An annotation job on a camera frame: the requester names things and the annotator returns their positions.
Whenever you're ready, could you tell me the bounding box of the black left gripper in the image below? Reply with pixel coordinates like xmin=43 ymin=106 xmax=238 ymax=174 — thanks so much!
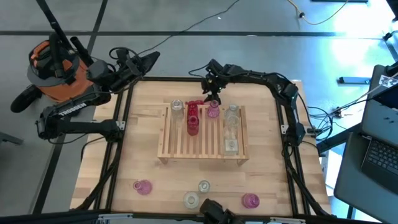
xmin=107 ymin=49 xmax=162 ymax=92

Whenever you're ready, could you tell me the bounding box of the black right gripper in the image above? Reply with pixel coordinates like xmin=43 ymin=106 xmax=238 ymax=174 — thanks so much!
xmin=201 ymin=58 xmax=233 ymax=106

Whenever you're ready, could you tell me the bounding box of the pink flared glass vase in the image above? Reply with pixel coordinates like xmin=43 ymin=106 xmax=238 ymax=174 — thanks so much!
xmin=206 ymin=100 xmax=221 ymax=119

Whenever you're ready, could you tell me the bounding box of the red slim bottle vase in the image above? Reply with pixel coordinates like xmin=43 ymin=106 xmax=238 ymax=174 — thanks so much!
xmin=187 ymin=105 xmax=200 ymax=121

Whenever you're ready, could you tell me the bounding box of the clear textured bottle vase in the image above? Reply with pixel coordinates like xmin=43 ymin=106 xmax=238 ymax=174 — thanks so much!
xmin=225 ymin=104 xmax=241 ymax=119

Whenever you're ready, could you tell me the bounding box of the clear plain glass vase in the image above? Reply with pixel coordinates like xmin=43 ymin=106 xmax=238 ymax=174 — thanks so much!
xmin=170 ymin=99 xmax=185 ymax=125

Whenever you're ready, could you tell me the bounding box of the clear bulbous glass vase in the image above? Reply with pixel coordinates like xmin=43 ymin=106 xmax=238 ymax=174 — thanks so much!
xmin=224 ymin=114 xmax=241 ymax=141

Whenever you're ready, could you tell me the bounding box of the red ribbed glass vase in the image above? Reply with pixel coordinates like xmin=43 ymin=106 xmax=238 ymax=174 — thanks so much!
xmin=186 ymin=115 xmax=200 ymax=137

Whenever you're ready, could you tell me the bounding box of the clear square glass vase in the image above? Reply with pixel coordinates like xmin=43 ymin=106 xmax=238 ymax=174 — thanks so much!
xmin=223 ymin=138 xmax=239 ymax=156

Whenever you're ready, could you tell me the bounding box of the pink ribbed glass vase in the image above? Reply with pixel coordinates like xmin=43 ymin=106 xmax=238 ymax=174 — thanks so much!
xmin=242 ymin=192 xmax=261 ymax=209

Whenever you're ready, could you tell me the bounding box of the pink twisted glass vase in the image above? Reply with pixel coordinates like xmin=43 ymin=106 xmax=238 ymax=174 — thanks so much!
xmin=132 ymin=179 xmax=154 ymax=196

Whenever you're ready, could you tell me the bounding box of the wooden slatted shelf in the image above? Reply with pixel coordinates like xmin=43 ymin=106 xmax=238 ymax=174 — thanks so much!
xmin=157 ymin=103 xmax=250 ymax=166

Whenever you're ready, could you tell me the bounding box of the orange shop vacuum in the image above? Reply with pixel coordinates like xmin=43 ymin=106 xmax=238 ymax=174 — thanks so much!
xmin=26 ymin=32 xmax=97 ymax=103

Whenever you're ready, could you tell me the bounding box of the clear ribbed cylinder vase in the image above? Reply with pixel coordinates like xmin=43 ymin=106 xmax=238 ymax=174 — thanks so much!
xmin=198 ymin=180 xmax=211 ymax=194

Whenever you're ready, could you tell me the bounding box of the black vacuum wand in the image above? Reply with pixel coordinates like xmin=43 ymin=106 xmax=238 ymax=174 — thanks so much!
xmin=36 ymin=0 xmax=71 ymax=47

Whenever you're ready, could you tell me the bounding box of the clear hammered glass vase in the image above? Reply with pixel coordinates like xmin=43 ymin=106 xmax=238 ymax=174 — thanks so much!
xmin=182 ymin=191 xmax=200 ymax=210

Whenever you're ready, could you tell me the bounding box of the black vacuum nozzle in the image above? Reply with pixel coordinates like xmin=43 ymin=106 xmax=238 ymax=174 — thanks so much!
xmin=10 ymin=84 xmax=44 ymax=114

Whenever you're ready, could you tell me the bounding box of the black floor bar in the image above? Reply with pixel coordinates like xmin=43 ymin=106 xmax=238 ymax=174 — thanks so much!
xmin=338 ymin=76 xmax=373 ymax=85

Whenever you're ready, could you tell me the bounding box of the grey floor foot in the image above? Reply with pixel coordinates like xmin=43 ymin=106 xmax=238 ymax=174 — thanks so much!
xmin=0 ymin=132 xmax=25 ymax=146

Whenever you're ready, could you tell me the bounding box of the grey laptop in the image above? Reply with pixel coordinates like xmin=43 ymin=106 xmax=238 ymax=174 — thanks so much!
xmin=360 ymin=90 xmax=398 ymax=194

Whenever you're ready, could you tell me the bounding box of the grey side desk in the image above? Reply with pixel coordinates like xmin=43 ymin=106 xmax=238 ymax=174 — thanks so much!
xmin=333 ymin=124 xmax=398 ymax=224

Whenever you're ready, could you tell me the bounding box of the white marker tag paper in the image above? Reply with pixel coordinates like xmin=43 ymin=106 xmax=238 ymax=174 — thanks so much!
xmin=378 ymin=74 xmax=398 ymax=88

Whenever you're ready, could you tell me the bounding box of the black crossbeam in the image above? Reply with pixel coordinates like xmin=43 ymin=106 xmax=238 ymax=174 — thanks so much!
xmin=0 ymin=208 xmax=398 ymax=224

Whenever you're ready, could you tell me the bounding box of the black aluminium table frame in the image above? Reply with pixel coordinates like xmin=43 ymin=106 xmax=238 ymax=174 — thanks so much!
xmin=93 ymin=74 xmax=312 ymax=218

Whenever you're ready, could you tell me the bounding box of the black floor cable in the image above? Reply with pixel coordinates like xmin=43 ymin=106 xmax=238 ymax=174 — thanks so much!
xmin=138 ymin=0 xmax=242 ymax=57

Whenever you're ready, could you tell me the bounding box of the black vacuum hose tube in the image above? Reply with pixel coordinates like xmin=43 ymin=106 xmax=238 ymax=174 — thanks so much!
xmin=69 ymin=36 xmax=94 ymax=68

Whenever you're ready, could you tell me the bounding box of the black cable tangle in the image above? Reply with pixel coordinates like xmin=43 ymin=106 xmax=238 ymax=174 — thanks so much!
xmin=307 ymin=104 xmax=352 ymax=133

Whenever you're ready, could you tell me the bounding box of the yellow floor cable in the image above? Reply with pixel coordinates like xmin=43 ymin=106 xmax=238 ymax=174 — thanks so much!
xmin=286 ymin=0 xmax=349 ymax=26

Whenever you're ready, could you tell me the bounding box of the black cable bundle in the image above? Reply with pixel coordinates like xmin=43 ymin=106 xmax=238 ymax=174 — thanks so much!
xmin=76 ymin=136 xmax=124 ymax=212
xmin=284 ymin=146 xmax=335 ymax=218

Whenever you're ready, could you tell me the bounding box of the silver beam bracket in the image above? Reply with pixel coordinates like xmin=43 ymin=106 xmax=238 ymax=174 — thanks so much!
xmin=269 ymin=217 xmax=307 ymax=224
xmin=97 ymin=213 xmax=134 ymax=222

